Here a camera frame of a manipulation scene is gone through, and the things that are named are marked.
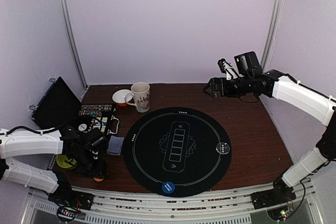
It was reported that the orange big blind button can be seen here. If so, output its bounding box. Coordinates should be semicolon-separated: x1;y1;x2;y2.
93;177;104;182

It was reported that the right aluminium frame post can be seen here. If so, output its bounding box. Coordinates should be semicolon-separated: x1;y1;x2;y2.
260;0;284;71

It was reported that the left aluminium frame post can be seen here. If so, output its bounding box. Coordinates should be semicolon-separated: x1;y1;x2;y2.
60;0;88;89

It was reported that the aluminium frame post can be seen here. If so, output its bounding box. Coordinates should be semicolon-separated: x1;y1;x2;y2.
60;0;88;89
260;0;284;71

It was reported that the white floral mug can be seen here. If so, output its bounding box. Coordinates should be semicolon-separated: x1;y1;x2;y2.
124;82;150;113

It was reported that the aluminium front rail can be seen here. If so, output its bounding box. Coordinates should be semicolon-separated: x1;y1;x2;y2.
26;179;321;224

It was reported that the clear dealer button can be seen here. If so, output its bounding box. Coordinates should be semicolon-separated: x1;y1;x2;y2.
216;142;230;155

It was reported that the blue small blind button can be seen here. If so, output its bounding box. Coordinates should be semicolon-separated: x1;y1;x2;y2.
162;182;175;195

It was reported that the round black poker mat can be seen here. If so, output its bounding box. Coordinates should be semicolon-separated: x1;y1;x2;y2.
122;107;232;197

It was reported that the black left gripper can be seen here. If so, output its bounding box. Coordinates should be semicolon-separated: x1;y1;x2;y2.
75;148;107;178

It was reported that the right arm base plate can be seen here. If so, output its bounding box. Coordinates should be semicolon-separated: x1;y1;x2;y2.
251;189;296;209

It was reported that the white saucer orange base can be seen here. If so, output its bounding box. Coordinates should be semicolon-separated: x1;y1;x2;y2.
112;89;132;107

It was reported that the lime green bowl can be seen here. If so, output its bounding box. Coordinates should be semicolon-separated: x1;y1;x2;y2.
56;155;77;170

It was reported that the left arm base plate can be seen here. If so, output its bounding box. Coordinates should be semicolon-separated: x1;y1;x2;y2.
48;191;94;210

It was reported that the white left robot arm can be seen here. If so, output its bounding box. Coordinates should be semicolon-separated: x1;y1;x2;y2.
1;126;108;205

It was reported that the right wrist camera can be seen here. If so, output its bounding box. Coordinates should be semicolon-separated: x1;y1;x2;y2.
217;59;238;81

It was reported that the blue playing card deck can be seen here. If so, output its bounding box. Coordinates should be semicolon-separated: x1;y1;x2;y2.
106;136;124;156

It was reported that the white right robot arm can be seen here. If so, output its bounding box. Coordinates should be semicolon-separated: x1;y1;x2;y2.
203;51;335;204

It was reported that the black poker chip case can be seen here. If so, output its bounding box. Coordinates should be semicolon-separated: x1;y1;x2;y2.
31;77;120;136

